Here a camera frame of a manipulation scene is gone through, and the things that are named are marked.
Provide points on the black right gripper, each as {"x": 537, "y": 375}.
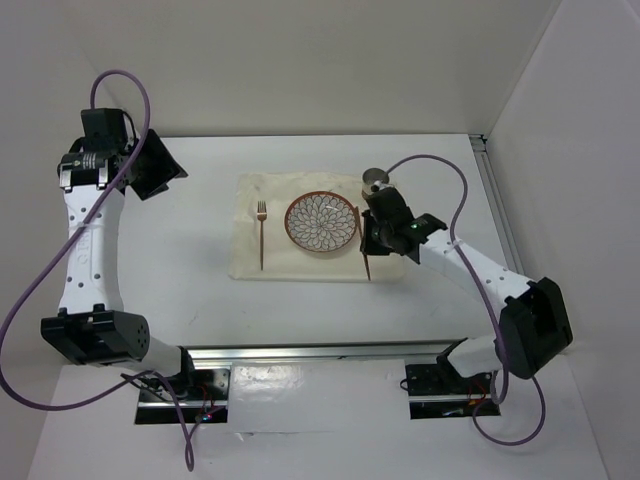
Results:
{"x": 369, "y": 247}

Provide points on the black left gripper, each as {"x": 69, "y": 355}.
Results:
{"x": 164, "y": 167}

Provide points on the copper knife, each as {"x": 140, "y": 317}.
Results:
{"x": 360, "y": 228}

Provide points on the floral patterned ceramic plate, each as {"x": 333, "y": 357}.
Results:
{"x": 320, "y": 222}

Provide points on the metal cup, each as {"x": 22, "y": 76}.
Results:
{"x": 373, "y": 180}

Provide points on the cream cloth napkin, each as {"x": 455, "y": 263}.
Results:
{"x": 283, "y": 260}

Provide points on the copper fork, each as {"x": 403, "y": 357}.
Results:
{"x": 261, "y": 216}

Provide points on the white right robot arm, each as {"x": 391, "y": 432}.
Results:
{"x": 529, "y": 317}

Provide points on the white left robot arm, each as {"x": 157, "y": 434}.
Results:
{"x": 91, "y": 326}

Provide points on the aluminium front rail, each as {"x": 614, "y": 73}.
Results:
{"x": 310, "y": 350}

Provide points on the aluminium rail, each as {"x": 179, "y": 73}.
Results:
{"x": 310, "y": 350}
{"x": 496, "y": 241}

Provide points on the aluminium right side rail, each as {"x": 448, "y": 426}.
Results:
{"x": 496, "y": 241}

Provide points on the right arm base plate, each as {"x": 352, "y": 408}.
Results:
{"x": 437, "y": 393}

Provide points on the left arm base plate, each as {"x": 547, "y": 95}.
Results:
{"x": 204, "y": 398}

